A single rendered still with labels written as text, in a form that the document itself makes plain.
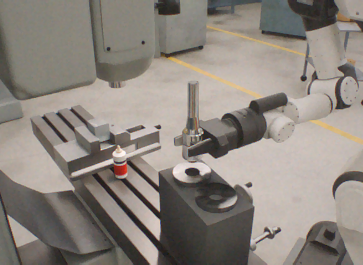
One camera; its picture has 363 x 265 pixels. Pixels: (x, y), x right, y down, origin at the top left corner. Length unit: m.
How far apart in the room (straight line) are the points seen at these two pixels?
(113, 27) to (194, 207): 0.44
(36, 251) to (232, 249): 0.70
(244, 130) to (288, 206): 1.87
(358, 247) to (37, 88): 1.02
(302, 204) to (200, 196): 1.98
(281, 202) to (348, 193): 1.61
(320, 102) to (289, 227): 1.57
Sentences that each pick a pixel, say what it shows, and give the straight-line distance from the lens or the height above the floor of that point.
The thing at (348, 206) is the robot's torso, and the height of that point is 0.97.
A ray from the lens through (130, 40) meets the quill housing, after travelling 0.92.
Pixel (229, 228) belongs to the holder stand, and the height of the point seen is 1.11.
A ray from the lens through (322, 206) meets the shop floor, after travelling 2.78.
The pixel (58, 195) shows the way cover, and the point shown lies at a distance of 1.30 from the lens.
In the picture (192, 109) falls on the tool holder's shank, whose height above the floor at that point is 1.32.
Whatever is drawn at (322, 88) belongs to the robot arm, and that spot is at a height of 1.27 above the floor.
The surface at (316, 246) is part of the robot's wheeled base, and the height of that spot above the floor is 0.59.
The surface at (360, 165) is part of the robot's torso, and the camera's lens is 1.15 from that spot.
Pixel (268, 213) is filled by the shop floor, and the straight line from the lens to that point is 2.61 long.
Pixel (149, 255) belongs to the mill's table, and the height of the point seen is 0.96.
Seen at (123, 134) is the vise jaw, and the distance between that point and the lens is 1.26.
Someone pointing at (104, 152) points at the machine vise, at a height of 1.02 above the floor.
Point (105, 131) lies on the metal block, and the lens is 1.26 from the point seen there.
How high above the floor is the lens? 1.65
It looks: 28 degrees down
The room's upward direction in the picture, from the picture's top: straight up
